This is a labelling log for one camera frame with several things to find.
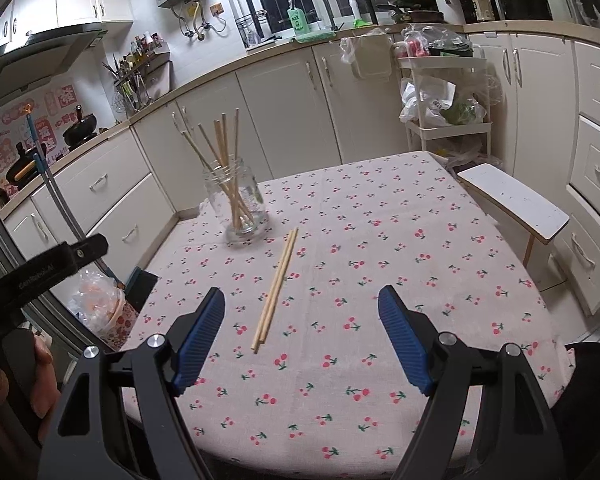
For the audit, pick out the white wooden stool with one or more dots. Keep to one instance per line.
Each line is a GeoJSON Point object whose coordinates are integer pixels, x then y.
{"type": "Point", "coordinates": [533, 212]}

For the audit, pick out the white spray bottle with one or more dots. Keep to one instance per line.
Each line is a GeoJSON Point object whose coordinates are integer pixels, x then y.
{"type": "Point", "coordinates": [356, 13]}

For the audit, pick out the white rolling storage cart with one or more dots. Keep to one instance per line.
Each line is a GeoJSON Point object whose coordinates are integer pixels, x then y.
{"type": "Point", "coordinates": [445, 87]}

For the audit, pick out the cherry pattern tablecloth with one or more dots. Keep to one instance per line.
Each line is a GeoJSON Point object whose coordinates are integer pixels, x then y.
{"type": "Point", "coordinates": [325, 395]}

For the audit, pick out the wooden chopstick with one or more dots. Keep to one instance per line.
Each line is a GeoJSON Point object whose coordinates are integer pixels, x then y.
{"type": "Point", "coordinates": [253, 345]}
{"type": "Point", "coordinates": [277, 284]}

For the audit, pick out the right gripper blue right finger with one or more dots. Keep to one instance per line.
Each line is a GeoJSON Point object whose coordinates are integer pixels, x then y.
{"type": "Point", "coordinates": [401, 328]}

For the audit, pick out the white electric kettle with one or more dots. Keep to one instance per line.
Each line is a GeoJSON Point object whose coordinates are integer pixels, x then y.
{"type": "Point", "coordinates": [457, 12]}

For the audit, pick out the clear glass jar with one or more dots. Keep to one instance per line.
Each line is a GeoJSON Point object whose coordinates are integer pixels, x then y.
{"type": "Point", "coordinates": [235, 197]}

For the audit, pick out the left human hand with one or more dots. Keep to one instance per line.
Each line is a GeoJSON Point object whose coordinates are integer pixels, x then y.
{"type": "Point", "coordinates": [28, 387]}

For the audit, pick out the kitchen faucet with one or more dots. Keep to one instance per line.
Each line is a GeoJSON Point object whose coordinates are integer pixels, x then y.
{"type": "Point", "coordinates": [325, 6]}

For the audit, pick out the utensil drying rack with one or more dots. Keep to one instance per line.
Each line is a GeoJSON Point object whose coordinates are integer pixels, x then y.
{"type": "Point", "coordinates": [141, 76]}

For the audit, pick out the range hood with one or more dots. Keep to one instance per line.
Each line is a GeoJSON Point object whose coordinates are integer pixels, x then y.
{"type": "Point", "coordinates": [34, 62]}

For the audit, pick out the hanging beige waste bin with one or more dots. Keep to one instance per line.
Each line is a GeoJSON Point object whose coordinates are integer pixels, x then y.
{"type": "Point", "coordinates": [369, 56]}

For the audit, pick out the green dish soap bottle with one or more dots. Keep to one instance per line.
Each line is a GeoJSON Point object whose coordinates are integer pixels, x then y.
{"type": "Point", "coordinates": [298, 21]}

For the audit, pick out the red patterned trash bin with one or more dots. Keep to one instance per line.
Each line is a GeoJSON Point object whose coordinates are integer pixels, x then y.
{"type": "Point", "coordinates": [101, 306]}

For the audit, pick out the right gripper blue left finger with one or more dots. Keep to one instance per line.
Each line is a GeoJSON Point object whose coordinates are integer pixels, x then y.
{"type": "Point", "coordinates": [192, 337]}

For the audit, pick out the black wok on stove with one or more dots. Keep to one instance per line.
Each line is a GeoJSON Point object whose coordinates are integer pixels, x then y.
{"type": "Point", "coordinates": [83, 129]}

